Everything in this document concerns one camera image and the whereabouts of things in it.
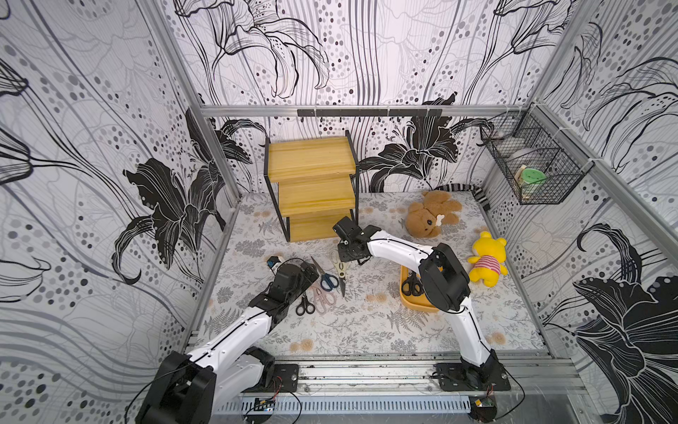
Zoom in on beige kitchen scissors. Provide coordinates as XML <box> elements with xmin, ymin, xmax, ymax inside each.
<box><xmin>333</xmin><ymin>256</ymin><xmax>348</xmax><ymax>297</ymax></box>

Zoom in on blue handled scissors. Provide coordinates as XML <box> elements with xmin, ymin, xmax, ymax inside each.
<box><xmin>311</xmin><ymin>257</ymin><xmax>339</xmax><ymax>293</ymax></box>

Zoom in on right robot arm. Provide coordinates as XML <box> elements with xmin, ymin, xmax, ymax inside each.
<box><xmin>333</xmin><ymin>217</ymin><xmax>501</xmax><ymax>375</ymax></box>

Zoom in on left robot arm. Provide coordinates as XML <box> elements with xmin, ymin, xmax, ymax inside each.
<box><xmin>134</xmin><ymin>258</ymin><xmax>319</xmax><ymax>423</ymax></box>

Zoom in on small black scissors left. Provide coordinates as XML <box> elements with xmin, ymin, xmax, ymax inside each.
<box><xmin>295</xmin><ymin>293</ymin><xmax>316</xmax><ymax>316</ymax></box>

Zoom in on pink scissors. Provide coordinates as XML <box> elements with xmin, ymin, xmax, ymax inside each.
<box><xmin>311</xmin><ymin>284</ymin><xmax>337</xmax><ymax>314</ymax></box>

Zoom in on yellow storage box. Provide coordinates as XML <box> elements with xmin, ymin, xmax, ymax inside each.
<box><xmin>400</xmin><ymin>266</ymin><xmax>439</xmax><ymax>314</ymax></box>

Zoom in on brown teddy bear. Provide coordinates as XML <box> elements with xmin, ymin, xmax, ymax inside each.
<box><xmin>405</xmin><ymin>191</ymin><xmax>463</xmax><ymax>239</ymax></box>

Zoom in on wooden tiered shelf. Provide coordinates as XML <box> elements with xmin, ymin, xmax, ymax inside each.
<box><xmin>264</xmin><ymin>130</ymin><xmax>360</xmax><ymax>242</ymax></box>

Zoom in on striped plush tail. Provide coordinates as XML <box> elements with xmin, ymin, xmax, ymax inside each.
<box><xmin>436</xmin><ymin>183</ymin><xmax>491</xmax><ymax>212</ymax></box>

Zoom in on yellow plush bear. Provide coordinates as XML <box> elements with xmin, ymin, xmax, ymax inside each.
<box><xmin>468</xmin><ymin>231</ymin><xmax>508</xmax><ymax>287</ymax></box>

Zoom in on green lidded jar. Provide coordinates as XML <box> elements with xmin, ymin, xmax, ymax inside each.
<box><xmin>518</xmin><ymin>168</ymin><xmax>547</xmax><ymax>198</ymax></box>

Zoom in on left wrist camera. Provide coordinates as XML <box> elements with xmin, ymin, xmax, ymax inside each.
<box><xmin>266</xmin><ymin>256</ymin><xmax>284</xmax><ymax>273</ymax></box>

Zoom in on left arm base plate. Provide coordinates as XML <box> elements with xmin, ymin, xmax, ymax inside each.
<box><xmin>245</xmin><ymin>363</ymin><xmax>299</xmax><ymax>393</ymax></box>

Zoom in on white cable duct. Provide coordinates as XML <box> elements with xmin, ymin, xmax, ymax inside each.
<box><xmin>215</xmin><ymin>395</ymin><xmax>471</xmax><ymax>416</ymax></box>

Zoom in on black hook rail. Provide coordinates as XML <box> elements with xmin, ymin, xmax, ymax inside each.
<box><xmin>297</xmin><ymin>108</ymin><xmax>442</xmax><ymax>118</ymax></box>

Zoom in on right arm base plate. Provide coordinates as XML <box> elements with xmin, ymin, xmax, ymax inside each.
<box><xmin>433</xmin><ymin>363</ymin><xmax>511</xmax><ymax>392</ymax></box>

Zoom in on black wire basket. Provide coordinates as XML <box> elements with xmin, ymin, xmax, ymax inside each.
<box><xmin>480</xmin><ymin>108</ymin><xmax>593</xmax><ymax>205</ymax></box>

